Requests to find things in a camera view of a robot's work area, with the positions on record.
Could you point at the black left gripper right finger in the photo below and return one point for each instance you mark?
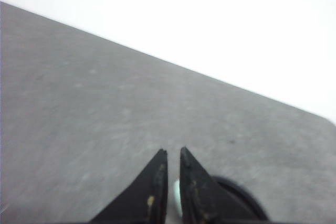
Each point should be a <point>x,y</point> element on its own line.
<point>202,198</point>

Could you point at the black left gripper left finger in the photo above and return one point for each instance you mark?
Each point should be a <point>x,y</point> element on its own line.
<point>144,200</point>

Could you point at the black frying pan mint handle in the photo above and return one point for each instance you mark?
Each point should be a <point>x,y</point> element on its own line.
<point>234,189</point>

